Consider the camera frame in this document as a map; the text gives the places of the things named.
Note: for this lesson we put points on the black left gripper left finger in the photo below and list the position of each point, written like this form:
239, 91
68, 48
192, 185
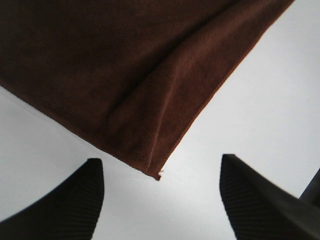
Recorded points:
68, 212

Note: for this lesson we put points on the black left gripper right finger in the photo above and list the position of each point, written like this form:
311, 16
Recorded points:
257, 209

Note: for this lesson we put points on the brown towel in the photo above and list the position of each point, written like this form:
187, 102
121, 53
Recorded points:
127, 76

